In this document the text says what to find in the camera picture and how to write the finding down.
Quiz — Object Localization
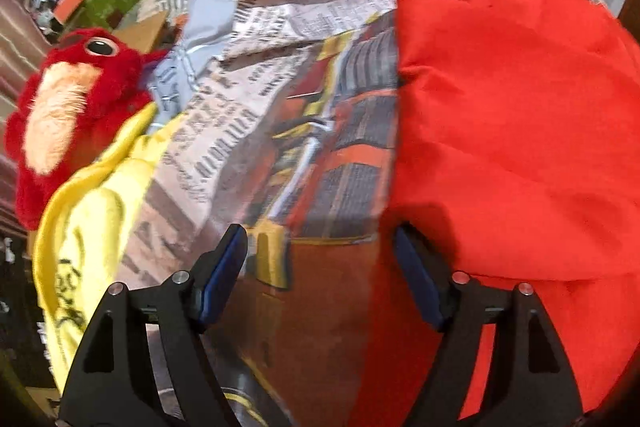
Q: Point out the newspaper print bed cover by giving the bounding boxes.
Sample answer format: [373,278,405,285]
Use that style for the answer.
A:
[114,0,609,427]

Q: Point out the grey patterned folded quilt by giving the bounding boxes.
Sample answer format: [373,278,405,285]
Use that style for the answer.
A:
[146,0,238,134]

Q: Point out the red zip jacket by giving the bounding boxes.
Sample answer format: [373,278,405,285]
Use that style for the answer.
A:
[349,0,639,426]

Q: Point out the yellow printed garment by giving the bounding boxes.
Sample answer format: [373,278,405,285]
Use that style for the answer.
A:
[32,103,181,390]

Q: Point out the striped pink curtain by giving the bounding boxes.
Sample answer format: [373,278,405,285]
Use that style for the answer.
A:
[0,0,50,237]

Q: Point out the red plush toy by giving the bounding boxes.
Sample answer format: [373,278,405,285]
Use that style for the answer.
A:
[4,28,167,231]

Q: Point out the cardboard box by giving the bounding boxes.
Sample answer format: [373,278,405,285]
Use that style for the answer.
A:
[113,11,167,54]

